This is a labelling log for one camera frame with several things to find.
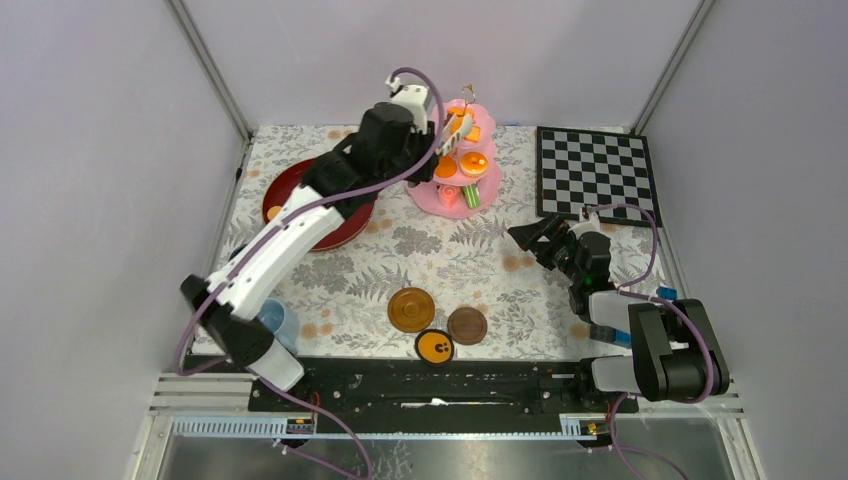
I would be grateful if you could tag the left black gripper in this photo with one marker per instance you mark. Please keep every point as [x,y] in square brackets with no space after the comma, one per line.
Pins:
[423,140]

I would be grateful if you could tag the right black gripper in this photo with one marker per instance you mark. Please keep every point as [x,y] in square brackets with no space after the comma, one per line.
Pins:
[553,228]

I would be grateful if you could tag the orange round cookie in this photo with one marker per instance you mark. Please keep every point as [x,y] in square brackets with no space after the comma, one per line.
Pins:
[446,168]

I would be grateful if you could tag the white cat-paw food tongs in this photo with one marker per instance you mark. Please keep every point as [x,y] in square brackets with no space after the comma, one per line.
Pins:
[457,127]

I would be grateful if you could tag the orange flower cookie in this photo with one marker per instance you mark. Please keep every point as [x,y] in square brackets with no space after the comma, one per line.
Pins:
[474,134]

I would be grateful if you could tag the orange pancake stack toy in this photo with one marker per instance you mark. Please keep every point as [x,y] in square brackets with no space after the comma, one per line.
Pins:
[474,164]

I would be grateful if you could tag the dark red round tray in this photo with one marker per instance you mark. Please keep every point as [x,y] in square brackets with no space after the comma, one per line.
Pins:
[280,190]

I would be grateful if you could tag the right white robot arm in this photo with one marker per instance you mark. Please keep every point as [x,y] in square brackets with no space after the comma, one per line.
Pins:
[673,353]

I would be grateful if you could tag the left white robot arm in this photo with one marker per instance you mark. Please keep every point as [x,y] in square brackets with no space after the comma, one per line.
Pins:
[226,303]

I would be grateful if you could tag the black white chessboard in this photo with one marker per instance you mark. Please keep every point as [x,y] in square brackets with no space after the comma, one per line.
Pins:
[577,168]

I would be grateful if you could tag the green layered cake slice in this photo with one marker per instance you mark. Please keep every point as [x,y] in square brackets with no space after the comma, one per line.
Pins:
[471,196]

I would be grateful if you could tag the pink three-tier cake stand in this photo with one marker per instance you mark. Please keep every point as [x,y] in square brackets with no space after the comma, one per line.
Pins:
[425,196]

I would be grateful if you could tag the dark brown wooden coaster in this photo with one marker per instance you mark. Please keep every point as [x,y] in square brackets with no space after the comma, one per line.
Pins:
[467,326]

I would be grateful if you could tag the round orange cracker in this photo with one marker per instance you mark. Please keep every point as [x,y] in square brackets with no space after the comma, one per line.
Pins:
[272,212]

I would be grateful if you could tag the blue toy brick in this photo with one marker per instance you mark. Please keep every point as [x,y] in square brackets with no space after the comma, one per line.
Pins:
[666,293]

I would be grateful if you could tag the light brown wooden coaster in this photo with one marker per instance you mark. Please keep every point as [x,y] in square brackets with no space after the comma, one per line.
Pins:
[411,310]

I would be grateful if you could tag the orange face black coaster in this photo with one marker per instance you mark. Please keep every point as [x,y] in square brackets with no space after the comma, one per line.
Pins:
[434,347]

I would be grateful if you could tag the light blue mug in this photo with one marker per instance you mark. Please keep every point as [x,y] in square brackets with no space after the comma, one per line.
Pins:
[282,322]

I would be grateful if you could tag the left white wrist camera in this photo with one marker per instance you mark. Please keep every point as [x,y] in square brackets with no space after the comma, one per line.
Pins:
[413,97]

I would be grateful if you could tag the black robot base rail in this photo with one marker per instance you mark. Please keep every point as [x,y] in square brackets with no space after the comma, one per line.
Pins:
[381,396]

